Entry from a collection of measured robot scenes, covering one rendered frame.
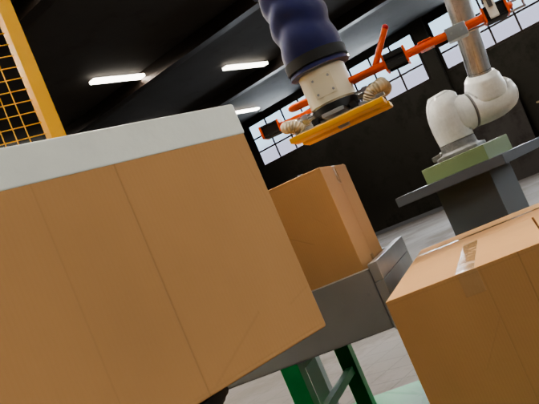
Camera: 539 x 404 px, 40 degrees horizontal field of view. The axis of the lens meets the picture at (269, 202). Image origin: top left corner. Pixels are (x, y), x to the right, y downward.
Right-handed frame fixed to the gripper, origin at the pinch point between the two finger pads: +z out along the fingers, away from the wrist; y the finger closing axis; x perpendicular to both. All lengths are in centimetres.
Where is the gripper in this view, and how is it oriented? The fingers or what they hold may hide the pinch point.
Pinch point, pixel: (492, 12)
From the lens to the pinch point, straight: 263.6
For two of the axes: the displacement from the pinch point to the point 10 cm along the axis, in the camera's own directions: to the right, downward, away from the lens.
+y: -2.8, 0.6, -9.6
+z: 3.9, 9.2, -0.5
